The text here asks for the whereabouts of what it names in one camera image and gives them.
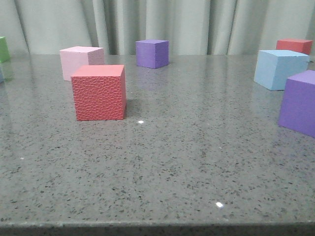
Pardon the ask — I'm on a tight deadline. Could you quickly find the grey pleated curtain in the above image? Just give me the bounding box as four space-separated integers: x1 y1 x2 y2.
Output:
0 0 315 55

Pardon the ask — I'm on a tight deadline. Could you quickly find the large purple foam cube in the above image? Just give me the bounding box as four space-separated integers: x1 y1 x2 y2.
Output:
278 70 315 137

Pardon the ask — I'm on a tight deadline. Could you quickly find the pink foam cube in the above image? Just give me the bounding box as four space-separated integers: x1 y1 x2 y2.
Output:
60 46 104 81

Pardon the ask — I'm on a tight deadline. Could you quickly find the purple foam cube at back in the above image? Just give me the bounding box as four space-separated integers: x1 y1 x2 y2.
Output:
135 39 169 69

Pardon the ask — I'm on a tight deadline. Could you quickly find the red foam cube at back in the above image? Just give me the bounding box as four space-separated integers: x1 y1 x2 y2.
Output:
276 38 313 55

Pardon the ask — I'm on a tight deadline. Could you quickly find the textured red foam cube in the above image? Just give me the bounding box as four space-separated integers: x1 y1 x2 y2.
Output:
71 64 126 121

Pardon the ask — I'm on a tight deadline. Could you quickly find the light blue foam cube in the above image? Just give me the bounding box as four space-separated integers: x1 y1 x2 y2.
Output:
254 50 310 90
0 65 5 83

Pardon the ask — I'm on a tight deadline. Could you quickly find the green foam cube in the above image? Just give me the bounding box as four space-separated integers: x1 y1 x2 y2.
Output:
0 36 10 63

